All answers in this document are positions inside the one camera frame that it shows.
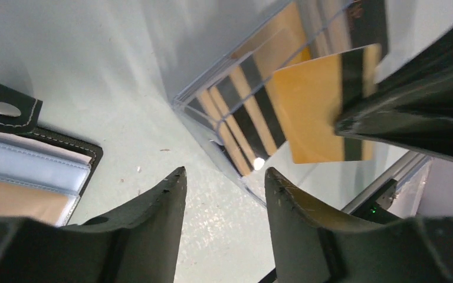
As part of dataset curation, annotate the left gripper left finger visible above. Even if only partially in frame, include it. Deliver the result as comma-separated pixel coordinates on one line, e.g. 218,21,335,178
0,167,187,282

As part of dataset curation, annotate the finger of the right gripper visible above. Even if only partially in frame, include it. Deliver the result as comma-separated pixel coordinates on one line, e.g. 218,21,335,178
335,27,453,162

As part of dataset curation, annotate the black credit card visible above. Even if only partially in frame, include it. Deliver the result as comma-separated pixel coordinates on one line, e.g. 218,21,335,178
346,0,389,60

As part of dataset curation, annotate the clear plastic card tray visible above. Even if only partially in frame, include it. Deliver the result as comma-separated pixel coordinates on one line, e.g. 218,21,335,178
172,0,453,206

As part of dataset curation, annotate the black card holder wallet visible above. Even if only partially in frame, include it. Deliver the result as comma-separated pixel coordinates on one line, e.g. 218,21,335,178
0,84,103,226

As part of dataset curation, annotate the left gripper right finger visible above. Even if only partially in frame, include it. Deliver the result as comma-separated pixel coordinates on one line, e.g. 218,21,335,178
265,167,453,282

